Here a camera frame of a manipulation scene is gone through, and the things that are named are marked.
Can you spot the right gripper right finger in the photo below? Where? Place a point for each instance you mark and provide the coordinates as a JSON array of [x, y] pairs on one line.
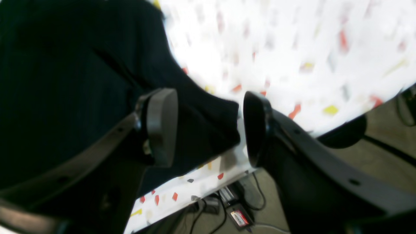
[[318, 191]]

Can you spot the black power adapter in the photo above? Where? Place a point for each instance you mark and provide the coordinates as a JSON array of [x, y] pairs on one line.
[[236, 208]]

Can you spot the terrazzo patterned tablecloth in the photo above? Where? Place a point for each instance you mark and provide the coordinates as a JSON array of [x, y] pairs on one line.
[[320, 62]]

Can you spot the black t-shirt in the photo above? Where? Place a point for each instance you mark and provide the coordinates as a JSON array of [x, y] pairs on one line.
[[72, 69]]

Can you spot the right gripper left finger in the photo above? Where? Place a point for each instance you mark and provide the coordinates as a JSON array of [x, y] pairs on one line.
[[94, 192]]

